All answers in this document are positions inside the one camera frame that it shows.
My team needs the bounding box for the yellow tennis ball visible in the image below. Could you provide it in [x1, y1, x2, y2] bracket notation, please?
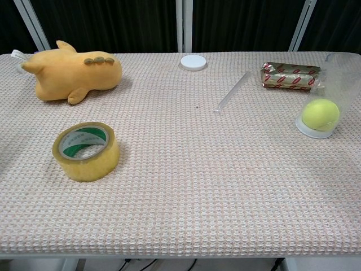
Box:
[302, 98, 340, 132]

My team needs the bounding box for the clear plastic cup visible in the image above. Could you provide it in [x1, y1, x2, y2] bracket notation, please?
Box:
[294, 52, 361, 139]

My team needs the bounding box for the beige waffle tablecloth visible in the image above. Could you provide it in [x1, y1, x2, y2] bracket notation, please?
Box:
[0, 51, 361, 255]

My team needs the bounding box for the clear plastic straw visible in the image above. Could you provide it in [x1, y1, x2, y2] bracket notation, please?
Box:
[213, 71, 252, 113]

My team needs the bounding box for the round white lid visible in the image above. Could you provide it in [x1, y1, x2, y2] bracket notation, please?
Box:
[180, 55, 207, 71]

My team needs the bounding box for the clear packing tape roll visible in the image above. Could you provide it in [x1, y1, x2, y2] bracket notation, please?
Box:
[52, 121, 120, 182]

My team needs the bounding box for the gold foil snack packet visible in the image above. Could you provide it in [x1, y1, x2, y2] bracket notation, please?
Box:
[259, 62, 322, 93]

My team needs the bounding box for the orange plush animal toy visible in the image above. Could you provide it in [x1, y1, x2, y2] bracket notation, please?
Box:
[21, 40, 123, 106]

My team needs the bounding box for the black curtain panel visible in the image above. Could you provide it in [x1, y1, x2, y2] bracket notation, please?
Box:
[0, 0, 38, 55]
[191, 0, 307, 53]
[298, 0, 361, 55]
[28, 0, 182, 54]

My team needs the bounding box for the white plush toy tag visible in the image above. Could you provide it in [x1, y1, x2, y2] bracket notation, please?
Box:
[11, 49, 28, 62]

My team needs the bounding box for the grey metal frame post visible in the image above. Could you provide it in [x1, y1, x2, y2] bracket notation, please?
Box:
[288, 0, 315, 53]
[175, 0, 193, 53]
[12, 0, 52, 52]

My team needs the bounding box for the white table frame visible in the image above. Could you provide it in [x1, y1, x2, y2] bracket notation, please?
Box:
[0, 251, 361, 271]

